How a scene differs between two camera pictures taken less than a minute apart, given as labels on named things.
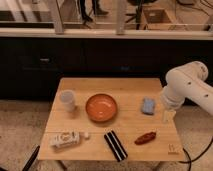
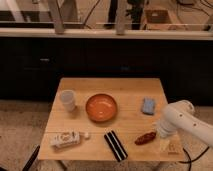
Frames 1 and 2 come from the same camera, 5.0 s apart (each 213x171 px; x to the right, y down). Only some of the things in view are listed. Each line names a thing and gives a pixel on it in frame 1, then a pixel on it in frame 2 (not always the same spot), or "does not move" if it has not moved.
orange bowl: (101, 107) does not move
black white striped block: (117, 148) does not move
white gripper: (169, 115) -> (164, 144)
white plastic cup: (67, 97) does not move
